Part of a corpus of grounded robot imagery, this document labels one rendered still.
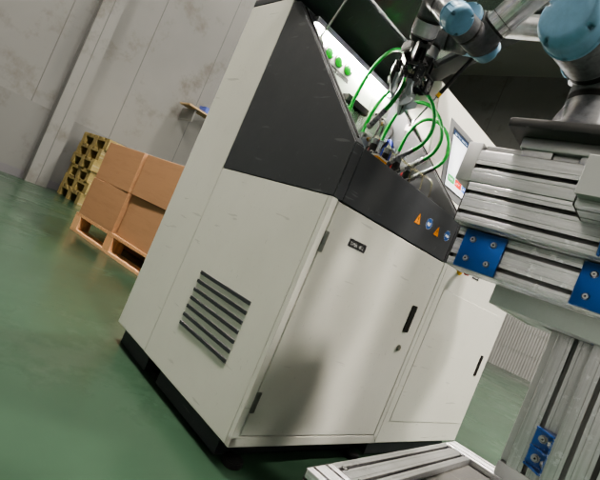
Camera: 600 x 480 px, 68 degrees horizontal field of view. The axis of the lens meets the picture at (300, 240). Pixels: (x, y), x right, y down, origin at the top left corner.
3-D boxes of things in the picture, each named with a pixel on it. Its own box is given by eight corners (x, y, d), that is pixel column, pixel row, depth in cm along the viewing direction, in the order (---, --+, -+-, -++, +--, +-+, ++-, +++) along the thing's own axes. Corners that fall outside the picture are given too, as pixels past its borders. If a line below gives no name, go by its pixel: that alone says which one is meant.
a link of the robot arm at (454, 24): (489, 26, 113) (470, 10, 120) (465, -2, 107) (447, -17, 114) (464, 51, 117) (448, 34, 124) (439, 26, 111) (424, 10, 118)
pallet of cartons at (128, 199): (164, 255, 475) (195, 182, 476) (242, 306, 373) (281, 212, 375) (67, 226, 400) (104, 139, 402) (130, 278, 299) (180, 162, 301)
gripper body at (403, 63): (397, 79, 132) (412, 39, 124) (393, 67, 138) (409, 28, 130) (421, 85, 133) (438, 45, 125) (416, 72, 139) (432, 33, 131)
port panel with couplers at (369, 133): (350, 164, 191) (378, 98, 192) (345, 163, 193) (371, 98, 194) (367, 176, 200) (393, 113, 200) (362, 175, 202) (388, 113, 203)
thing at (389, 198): (342, 201, 120) (365, 148, 121) (330, 198, 123) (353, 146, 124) (443, 261, 163) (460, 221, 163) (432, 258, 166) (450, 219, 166)
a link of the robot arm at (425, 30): (414, 12, 127) (441, 19, 128) (408, 29, 130) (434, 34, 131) (418, 21, 122) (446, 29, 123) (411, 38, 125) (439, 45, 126)
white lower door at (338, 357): (240, 437, 117) (339, 201, 119) (235, 432, 119) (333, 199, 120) (374, 435, 162) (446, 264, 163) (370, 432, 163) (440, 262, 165)
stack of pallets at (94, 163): (135, 219, 774) (158, 166, 776) (161, 233, 710) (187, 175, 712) (53, 190, 671) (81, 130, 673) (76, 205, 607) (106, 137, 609)
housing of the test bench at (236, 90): (135, 370, 158) (298, -11, 161) (110, 337, 179) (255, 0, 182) (360, 392, 254) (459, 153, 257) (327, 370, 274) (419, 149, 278)
